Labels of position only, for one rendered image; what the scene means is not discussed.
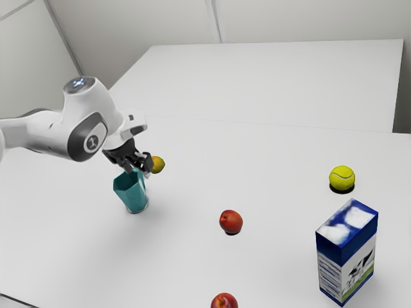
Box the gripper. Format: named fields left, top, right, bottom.
left=102, top=139, right=153, bottom=175

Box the teal faceted mug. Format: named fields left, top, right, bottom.
left=112, top=167, right=150, bottom=214

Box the yellow-green lemon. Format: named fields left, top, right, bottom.
left=150, top=156, right=166, bottom=175

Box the red apple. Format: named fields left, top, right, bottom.
left=210, top=292, right=239, bottom=308
left=219, top=209, right=244, bottom=234

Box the yellow tennis ball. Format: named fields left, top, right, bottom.
left=329, top=165, right=356, bottom=191

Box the blue and white milk carton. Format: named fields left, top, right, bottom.
left=315, top=198, right=379, bottom=307

